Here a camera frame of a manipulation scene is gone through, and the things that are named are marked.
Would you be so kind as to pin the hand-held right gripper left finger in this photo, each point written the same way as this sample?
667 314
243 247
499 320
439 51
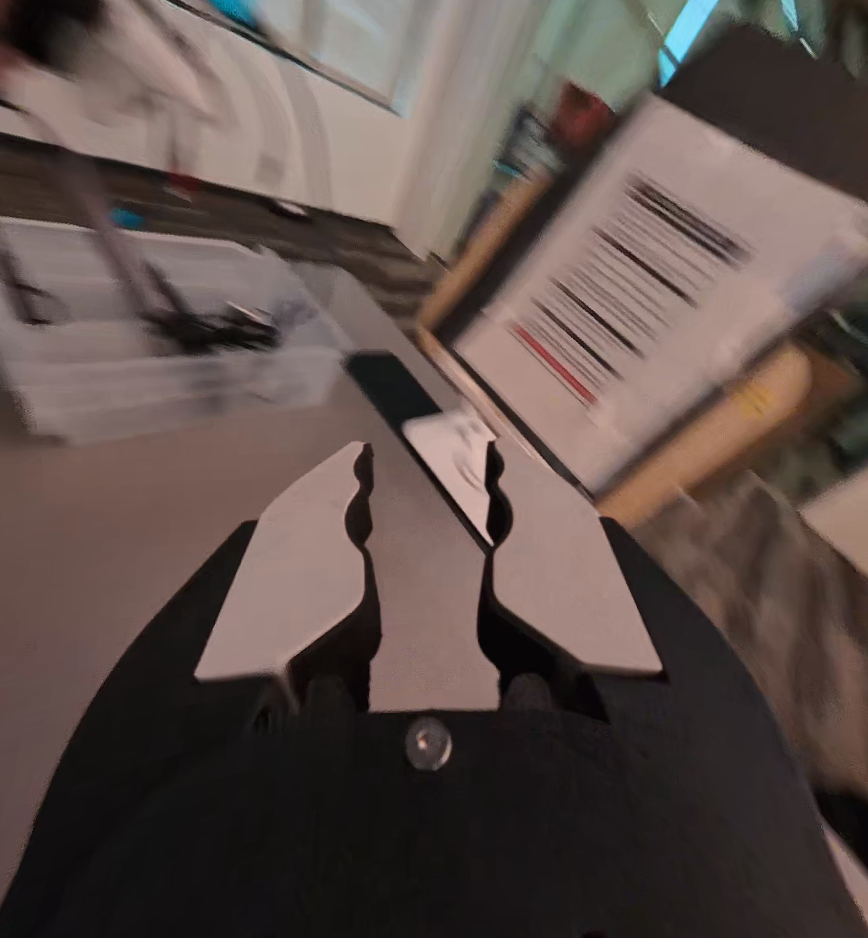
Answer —
294 586

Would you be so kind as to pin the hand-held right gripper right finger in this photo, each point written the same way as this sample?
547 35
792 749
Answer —
573 586

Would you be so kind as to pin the clear plastic bin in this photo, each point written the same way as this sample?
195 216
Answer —
75 381

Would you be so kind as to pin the dark desk mat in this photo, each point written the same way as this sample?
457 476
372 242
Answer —
390 381

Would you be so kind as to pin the wooden board with instruction sheet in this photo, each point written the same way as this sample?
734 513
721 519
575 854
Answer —
661 293

